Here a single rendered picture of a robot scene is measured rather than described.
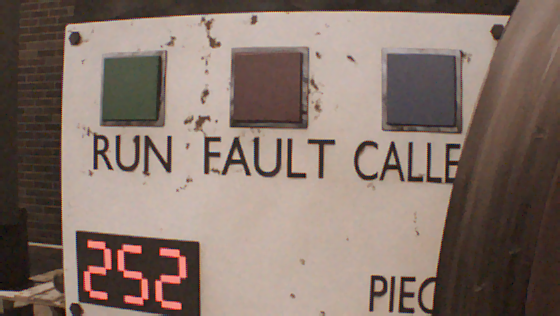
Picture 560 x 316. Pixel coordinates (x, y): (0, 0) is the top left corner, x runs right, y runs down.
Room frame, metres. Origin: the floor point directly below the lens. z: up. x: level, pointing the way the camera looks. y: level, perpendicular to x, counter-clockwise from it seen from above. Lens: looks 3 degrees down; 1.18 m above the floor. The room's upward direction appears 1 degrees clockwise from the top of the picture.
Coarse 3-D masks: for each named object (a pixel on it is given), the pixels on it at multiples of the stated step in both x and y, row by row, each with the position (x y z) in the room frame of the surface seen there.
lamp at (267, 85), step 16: (240, 64) 0.45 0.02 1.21; (256, 64) 0.44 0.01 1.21; (272, 64) 0.44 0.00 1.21; (288, 64) 0.44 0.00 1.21; (240, 80) 0.45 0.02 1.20; (256, 80) 0.44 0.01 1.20; (272, 80) 0.44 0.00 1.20; (288, 80) 0.44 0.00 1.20; (240, 96) 0.45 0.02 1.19; (256, 96) 0.44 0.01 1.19; (272, 96) 0.44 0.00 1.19; (288, 96) 0.44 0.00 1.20; (240, 112) 0.45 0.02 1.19; (256, 112) 0.44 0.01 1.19; (272, 112) 0.44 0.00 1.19; (288, 112) 0.44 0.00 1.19
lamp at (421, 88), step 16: (400, 64) 0.42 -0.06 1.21; (416, 64) 0.42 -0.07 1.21; (432, 64) 0.42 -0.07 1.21; (448, 64) 0.41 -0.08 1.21; (400, 80) 0.42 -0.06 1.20; (416, 80) 0.42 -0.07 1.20; (432, 80) 0.42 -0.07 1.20; (448, 80) 0.41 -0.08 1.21; (400, 96) 0.42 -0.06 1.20; (416, 96) 0.42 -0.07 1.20; (432, 96) 0.42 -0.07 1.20; (448, 96) 0.41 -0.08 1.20; (400, 112) 0.42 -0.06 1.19; (416, 112) 0.42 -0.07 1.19; (432, 112) 0.42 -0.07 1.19; (448, 112) 0.41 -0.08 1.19
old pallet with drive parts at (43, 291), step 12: (36, 276) 5.18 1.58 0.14; (48, 276) 5.21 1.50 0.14; (36, 288) 4.80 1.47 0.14; (48, 288) 4.84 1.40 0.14; (0, 300) 4.63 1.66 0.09; (12, 300) 4.61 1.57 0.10; (24, 300) 4.58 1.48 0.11; (36, 300) 4.56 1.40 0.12; (48, 300) 4.54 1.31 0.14; (60, 300) 4.53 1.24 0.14; (0, 312) 4.63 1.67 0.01; (36, 312) 4.56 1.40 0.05; (48, 312) 4.54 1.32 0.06; (60, 312) 4.62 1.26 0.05
